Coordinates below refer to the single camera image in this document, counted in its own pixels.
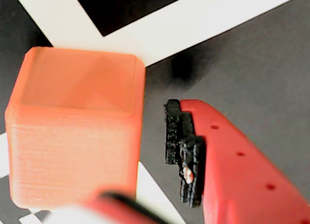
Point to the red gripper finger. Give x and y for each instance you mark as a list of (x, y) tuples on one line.
[(237, 180)]

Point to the orange cube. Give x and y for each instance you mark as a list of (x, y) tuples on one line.
[(72, 136)]

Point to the black white marker mat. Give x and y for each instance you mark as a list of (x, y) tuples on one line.
[(242, 64)]

